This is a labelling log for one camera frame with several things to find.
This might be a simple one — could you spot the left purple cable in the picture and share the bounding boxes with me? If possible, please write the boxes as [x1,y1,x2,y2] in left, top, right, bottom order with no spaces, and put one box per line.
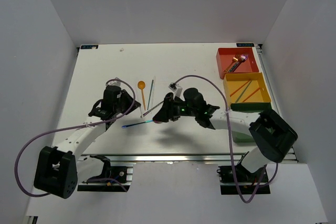
[14,77,137,198]

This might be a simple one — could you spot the yellow container box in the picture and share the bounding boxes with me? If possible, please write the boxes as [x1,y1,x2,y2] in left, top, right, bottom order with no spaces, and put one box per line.
[223,72,271,105]

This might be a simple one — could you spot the right blue table label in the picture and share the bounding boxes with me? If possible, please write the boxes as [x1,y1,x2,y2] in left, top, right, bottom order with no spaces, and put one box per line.
[236,42,255,47]

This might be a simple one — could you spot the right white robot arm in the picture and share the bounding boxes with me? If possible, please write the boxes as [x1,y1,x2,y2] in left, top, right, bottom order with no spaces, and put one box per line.
[153,88,298,182]

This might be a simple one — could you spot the gold fork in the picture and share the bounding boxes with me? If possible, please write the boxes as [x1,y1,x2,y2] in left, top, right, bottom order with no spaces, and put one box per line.
[224,54,244,72]

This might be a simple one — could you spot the left blue table label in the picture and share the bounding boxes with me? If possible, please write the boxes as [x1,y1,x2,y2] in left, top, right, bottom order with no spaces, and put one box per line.
[80,45,99,50]

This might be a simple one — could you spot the red container box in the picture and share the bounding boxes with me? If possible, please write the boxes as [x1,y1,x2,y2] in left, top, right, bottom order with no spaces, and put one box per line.
[216,47,259,79]

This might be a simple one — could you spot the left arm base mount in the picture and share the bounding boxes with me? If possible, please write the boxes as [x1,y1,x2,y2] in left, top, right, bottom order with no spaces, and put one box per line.
[77,155,133,193]

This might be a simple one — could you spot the dark teal chopstick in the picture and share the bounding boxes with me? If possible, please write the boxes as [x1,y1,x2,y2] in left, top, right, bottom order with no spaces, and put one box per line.
[235,81,252,103]

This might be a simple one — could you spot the blue table label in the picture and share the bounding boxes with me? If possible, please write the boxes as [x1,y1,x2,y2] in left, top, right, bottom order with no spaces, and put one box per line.
[80,45,99,50]
[236,42,255,47]

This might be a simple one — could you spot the iridescent rainbow spoon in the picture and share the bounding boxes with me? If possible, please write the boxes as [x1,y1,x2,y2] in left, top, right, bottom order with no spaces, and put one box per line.
[122,120,154,129]

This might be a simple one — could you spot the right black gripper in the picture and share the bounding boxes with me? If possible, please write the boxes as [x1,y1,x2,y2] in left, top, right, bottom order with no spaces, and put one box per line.
[153,97,197,122]

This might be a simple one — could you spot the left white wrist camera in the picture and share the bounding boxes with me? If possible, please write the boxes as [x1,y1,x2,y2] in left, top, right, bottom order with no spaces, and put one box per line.
[106,78,121,87]

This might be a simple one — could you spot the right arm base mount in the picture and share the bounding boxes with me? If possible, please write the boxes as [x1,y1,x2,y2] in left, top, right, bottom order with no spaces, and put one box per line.
[216,166,270,195]

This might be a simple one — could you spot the black spoon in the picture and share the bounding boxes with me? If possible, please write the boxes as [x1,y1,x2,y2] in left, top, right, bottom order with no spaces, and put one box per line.
[142,101,164,117]

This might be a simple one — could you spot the orange chopstick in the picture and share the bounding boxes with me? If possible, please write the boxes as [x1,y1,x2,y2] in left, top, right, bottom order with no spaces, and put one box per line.
[230,81,250,97]
[242,87,261,102]

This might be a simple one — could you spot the purple fork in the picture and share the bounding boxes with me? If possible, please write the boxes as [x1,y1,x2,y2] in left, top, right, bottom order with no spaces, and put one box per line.
[239,55,248,62]

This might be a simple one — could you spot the clear white chopstick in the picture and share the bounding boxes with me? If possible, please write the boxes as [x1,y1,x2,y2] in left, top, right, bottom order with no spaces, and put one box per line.
[150,76,156,108]

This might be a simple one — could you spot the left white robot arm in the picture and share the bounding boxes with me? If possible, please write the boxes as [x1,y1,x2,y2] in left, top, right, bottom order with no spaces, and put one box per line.
[34,85,140,199]

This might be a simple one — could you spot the green container box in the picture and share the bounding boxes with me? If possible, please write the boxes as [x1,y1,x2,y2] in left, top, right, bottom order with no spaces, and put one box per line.
[230,102,272,144]

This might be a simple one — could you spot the orange spoon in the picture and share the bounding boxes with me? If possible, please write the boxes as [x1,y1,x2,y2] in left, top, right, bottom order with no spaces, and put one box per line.
[138,81,146,110]

